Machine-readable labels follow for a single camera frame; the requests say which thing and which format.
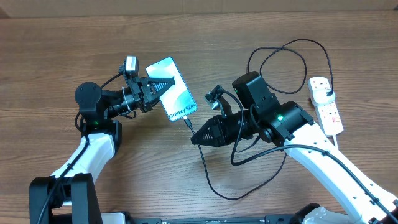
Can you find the Samsung Galaxy smartphone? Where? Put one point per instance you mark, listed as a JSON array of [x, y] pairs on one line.
[[177, 100]]

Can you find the white charger adapter plug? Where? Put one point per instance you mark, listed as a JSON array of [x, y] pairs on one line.
[[322, 96]]

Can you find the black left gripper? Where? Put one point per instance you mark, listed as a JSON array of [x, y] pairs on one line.
[[137, 86]]

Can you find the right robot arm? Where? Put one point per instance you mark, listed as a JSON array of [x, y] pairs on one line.
[[294, 132]]

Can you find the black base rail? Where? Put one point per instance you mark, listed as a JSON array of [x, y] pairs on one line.
[[267, 219]]

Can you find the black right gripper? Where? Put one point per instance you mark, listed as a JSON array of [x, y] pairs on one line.
[[221, 137]]

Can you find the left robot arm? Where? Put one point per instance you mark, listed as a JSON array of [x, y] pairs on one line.
[[69, 195]]

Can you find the white power strip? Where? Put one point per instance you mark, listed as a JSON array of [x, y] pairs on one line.
[[328, 115]]

